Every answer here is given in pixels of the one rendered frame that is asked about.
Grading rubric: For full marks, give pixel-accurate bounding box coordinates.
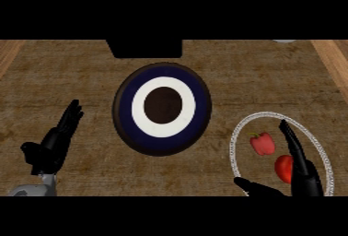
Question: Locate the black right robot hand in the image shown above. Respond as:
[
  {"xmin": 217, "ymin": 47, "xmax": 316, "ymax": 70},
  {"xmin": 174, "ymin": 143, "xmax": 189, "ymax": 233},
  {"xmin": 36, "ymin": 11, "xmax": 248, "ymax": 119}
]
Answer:
[{"xmin": 233, "ymin": 119, "xmax": 326, "ymax": 197}]

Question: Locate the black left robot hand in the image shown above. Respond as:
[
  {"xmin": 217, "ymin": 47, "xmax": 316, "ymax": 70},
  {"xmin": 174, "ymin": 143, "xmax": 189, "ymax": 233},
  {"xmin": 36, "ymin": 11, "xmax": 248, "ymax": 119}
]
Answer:
[{"xmin": 20, "ymin": 99, "xmax": 86, "ymax": 177}]

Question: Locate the brown placemat with white rim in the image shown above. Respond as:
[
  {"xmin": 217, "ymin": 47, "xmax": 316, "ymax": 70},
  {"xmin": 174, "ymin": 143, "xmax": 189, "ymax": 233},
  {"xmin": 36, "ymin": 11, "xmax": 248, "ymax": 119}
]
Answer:
[{"xmin": 229, "ymin": 111, "xmax": 337, "ymax": 197}]

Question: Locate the red bell pepper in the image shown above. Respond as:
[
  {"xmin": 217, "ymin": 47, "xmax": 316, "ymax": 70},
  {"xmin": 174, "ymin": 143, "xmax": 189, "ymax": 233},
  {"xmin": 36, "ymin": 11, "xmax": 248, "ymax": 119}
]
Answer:
[{"xmin": 248, "ymin": 131, "xmax": 278, "ymax": 157}]

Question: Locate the blue white brown round plate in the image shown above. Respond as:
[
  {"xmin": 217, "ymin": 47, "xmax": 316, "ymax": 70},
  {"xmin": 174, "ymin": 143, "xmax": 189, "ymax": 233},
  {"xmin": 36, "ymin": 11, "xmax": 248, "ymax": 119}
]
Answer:
[{"xmin": 113, "ymin": 62, "xmax": 214, "ymax": 158}]

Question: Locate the red tomato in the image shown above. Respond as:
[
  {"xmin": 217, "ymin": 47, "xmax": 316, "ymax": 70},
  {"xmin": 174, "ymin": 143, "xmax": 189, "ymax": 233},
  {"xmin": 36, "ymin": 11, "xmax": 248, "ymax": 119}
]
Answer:
[{"xmin": 273, "ymin": 154, "xmax": 295, "ymax": 185}]

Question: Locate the black box appliance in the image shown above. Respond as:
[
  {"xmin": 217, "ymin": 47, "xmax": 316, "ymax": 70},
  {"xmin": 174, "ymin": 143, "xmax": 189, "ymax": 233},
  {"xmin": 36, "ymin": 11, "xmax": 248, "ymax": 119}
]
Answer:
[{"xmin": 105, "ymin": 39, "xmax": 183, "ymax": 59}]

